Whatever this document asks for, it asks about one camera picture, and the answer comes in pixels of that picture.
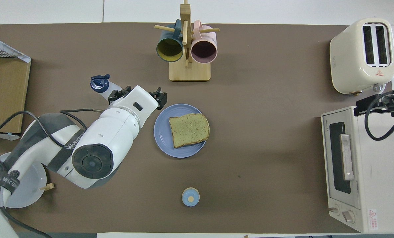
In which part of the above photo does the blue round plate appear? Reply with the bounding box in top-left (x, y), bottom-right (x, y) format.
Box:
top-left (154, 104), bottom-right (208, 158)

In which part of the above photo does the pink ribbed mug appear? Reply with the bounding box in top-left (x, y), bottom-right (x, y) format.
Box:
top-left (190, 20), bottom-right (218, 64)

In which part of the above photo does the pale grey plate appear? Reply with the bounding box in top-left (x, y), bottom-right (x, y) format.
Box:
top-left (0, 152), bottom-right (47, 209)

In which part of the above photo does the brown table mat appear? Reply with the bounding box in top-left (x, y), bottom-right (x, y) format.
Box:
top-left (0, 22), bottom-right (392, 233)

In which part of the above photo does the cream two-slot toaster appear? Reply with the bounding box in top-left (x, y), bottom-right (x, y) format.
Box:
top-left (329, 18), bottom-right (394, 96)

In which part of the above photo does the wooden mug tree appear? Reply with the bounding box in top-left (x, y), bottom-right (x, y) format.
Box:
top-left (154, 0), bottom-right (220, 82)

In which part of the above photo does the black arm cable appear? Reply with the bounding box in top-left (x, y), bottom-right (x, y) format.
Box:
top-left (0, 108), bottom-right (105, 238)
top-left (365, 91), bottom-right (394, 141)

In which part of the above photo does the white checked cloth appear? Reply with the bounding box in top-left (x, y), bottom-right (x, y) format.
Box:
top-left (0, 34), bottom-right (31, 141)

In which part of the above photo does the black wire basket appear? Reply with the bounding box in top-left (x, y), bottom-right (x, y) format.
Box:
top-left (0, 47), bottom-right (22, 59)

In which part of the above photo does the teal mug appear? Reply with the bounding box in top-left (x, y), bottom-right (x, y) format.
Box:
top-left (156, 19), bottom-right (184, 62)

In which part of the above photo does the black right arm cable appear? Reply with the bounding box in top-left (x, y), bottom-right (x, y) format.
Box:
top-left (365, 91), bottom-right (394, 141)

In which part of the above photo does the toasted bread slice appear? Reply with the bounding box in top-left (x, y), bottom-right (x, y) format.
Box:
top-left (169, 113), bottom-right (210, 148)

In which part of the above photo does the seasoning bottle with blue cap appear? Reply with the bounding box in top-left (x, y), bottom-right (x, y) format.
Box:
top-left (90, 74), bottom-right (123, 101)

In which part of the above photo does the small blue-white knob lid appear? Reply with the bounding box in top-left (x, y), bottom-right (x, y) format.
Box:
top-left (182, 187), bottom-right (200, 207)

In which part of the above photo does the wooden shelf box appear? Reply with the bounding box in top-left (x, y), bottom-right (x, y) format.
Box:
top-left (0, 43), bottom-right (31, 134)

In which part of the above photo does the white toaster oven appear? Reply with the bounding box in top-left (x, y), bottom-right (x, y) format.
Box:
top-left (321, 106), bottom-right (394, 234)

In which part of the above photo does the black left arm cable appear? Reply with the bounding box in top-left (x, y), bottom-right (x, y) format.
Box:
top-left (0, 108), bottom-right (105, 238)

